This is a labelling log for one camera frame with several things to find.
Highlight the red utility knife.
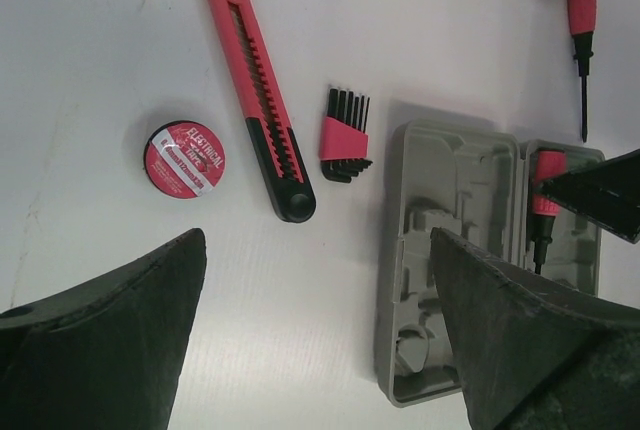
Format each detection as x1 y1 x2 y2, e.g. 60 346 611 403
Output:
207 0 316 223

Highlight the red hex key set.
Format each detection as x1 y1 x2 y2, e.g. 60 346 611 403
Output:
319 87 372 184

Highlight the red electrical tape roll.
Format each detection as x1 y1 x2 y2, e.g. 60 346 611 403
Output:
143 120 226 200

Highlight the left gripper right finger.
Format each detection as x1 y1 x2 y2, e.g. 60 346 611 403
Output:
431 228 639 429

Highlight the grey plastic tool case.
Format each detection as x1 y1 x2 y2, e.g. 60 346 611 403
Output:
373 118 606 407

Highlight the red black screwdriver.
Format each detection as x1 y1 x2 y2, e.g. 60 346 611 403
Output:
568 0 597 143
528 148 567 275

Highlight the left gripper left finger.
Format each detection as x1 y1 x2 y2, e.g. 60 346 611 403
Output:
1 228 207 429

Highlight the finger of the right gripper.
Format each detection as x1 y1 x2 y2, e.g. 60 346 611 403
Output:
540 150 640 243

